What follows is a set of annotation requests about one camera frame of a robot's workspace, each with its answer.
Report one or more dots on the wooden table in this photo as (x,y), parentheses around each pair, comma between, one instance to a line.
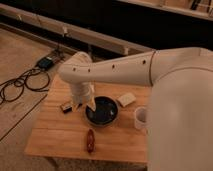
(56,134)

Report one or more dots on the white mug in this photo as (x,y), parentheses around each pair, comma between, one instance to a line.
(140,118)

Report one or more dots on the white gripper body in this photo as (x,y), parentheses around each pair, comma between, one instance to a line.
(82,92)

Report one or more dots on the dark ceramic bowl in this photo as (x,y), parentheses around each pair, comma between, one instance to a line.
(106,111)

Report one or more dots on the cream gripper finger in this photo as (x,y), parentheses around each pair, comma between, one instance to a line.
(92,105)

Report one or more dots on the black power adapter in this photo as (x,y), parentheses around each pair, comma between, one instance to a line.
(45,63)

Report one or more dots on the red brown elongated object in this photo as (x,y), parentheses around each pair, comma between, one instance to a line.
(90,141)

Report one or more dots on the dark rectangular eraser block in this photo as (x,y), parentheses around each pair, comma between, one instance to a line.
(69,107)

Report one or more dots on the white sponge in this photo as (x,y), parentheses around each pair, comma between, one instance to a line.
(126,99)

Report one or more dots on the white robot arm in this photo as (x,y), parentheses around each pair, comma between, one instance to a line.
(180,107)

